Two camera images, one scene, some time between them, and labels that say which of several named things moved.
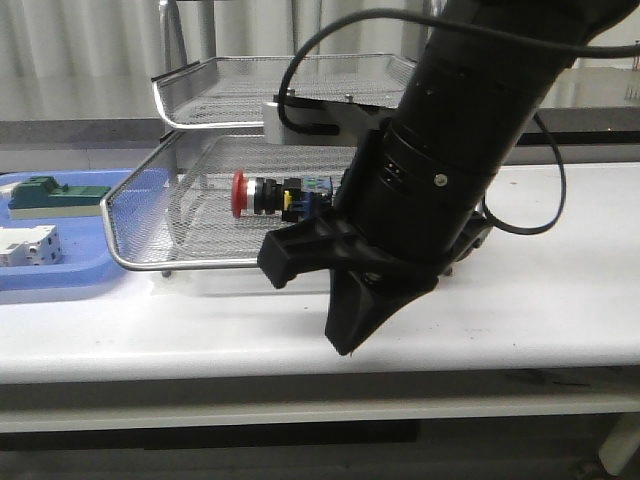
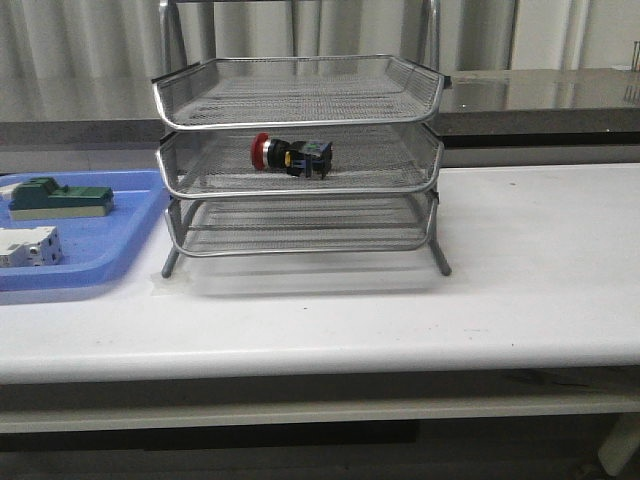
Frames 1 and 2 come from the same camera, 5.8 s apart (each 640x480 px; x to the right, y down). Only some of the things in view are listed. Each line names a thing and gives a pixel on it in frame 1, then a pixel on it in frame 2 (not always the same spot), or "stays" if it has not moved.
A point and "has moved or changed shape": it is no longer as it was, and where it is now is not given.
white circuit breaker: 38,245 stays
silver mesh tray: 175,209 has moved or changed shape
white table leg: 622,442 stays
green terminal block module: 45,197 stays
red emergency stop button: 278,195 → 296,157
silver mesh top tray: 233,91 stays
